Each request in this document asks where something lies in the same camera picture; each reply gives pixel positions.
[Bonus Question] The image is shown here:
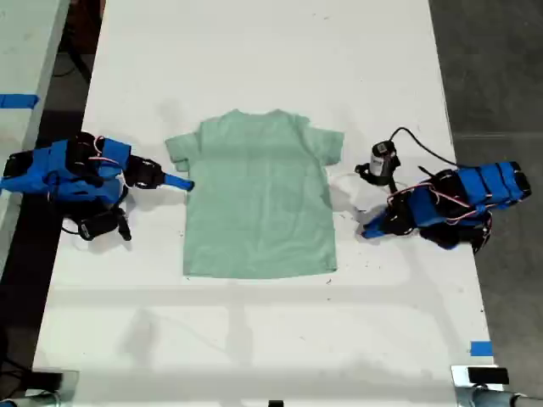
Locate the pale green T-shirt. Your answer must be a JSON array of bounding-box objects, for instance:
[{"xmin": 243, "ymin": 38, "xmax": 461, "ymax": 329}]
[{"xmin": 164, "ymin": 109, "xmax": 345, "ymax": 281}]

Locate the long blue tape strip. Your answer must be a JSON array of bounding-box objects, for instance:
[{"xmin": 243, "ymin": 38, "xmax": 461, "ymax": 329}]
[{"xmin": 0, "ymin": 93, "xmax": 40, "ymax": 110}]

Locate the white side table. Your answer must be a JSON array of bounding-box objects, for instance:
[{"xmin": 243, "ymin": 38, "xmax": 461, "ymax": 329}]
[{"xmin": 0, "ymin": 0, "xmax": 71, "ymax": 272}]

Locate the small black box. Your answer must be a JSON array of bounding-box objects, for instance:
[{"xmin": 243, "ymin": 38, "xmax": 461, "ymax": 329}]
[
  {"xmin": 30, "ymin": 370, "xmax": 81, "ymax": 393},
  {"xmin": 467, "ymin": 367, "xmax": 509, "ymax": 385}
]

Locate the grey metal pipe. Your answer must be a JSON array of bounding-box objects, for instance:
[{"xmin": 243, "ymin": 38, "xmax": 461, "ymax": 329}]
[
  {"xmin": 0, "ymin": 390, "xmax": 63, "ymax": 407},
  {"xmin": 456, "ymin": 386, "xmax": 543, "ymax": 407}
]

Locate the black camera stalk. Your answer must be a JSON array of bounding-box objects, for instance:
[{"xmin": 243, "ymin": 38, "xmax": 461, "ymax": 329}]
[
  {"xmin": 355, "ymin": 163, "xmax": 402, "ymax": 194},
  {"xmin": 116, "ymin": 207, "xmax": 132, "ymax": 242}
]

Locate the black silver camera box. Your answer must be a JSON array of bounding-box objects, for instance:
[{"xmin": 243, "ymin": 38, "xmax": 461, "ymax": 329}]
[{"xmin": 370, "ymin": 142, "xmax": 400, "ymax": 176}]

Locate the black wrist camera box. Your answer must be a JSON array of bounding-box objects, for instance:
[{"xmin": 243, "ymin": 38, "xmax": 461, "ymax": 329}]
[{"xmin": 78, "ymin": 210, "xmax": 120, "ymax": 241}]

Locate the black camera cable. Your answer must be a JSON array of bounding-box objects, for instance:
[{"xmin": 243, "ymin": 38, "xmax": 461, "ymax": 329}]
[
  {"xmin": 61, "ymin": 214, "xmax": 86, "ymax": 238},
  {"xmin": 389, "ymin": 126, "xmax": 462, "ymax": 167}
]

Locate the metal table clamp bracket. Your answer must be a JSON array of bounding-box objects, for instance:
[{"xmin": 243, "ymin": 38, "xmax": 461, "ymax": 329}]
[{"xmin": 450, "ymin": 364, "xmax": 517, "ymax": 399}]

